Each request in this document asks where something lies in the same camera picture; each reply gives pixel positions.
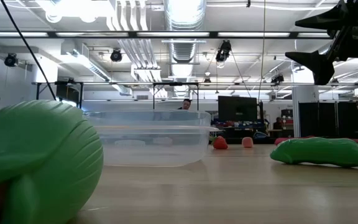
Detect green toy pea pod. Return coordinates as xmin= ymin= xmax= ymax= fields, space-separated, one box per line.
xmin=269 ymin=137 xmax=358 ymax=170

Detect pink toy peach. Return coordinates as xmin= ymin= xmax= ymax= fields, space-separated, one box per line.
xmin=241 ymin=136 xmax=254 ymax=149

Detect red toy strawberry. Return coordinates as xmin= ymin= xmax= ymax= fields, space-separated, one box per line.
xmin=210 ymin=135 xmax=229 ymax=151

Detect green ribbed toy cabbage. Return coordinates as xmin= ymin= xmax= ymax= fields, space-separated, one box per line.
xmin=0 ymin=99 xmax=104 ymax=224

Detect black partition panels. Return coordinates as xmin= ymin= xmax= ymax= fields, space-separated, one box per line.
xmin=298 ymin=101 xmax=358 ymax=139

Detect person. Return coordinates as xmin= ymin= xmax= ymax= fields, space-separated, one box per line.
xmin=272 ymin=116 xmax=284 ymax=131
xmin=177 ymin=98 xmax=193 ymax=111

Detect red folded cloth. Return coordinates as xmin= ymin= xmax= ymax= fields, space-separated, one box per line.
xmin=273 ymin=135 xmax=358 ymax=149

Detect black computer monitor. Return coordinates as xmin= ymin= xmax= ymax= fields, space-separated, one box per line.
xmin=218 ymin=95 xmax=258 ymax=123
xmin=55 ymin=80 xmax=83 ymax=108

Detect clear plastic food container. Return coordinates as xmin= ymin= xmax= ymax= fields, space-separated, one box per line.
xmin=84 ymin=109 xmax=220 ymax=168

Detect black ceiling-hung camera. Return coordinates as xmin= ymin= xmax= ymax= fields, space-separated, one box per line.
xmin=271 ymin=73 xmax=285 ymax=85
xmin=4 ymin=52 xmax=19 ymax=68
xmin=109 ymin=49 xmax=123 ymax=63
xmin=215 ymin=39 xmax=232 ymax=63

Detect thin hanging cord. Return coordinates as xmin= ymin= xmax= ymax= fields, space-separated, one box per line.
xmin=258 ymin=0 xmax=267 ymax=102

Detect silver ventilation duct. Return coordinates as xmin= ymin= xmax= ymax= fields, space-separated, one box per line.
xmin=162 ymin=0 xmax=207 ymax=65

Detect black metal table frame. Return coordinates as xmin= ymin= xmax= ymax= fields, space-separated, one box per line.
xmin=0 ymin=30 xmax=334 ymax=39

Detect black background rig frame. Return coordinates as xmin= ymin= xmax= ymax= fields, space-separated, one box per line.
xmin=31 ymin=80 xmax=293 ymax=111

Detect black hanging cable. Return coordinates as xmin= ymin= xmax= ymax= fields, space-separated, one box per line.
xmin=0 ymin=0 xmax=58 ymax=101

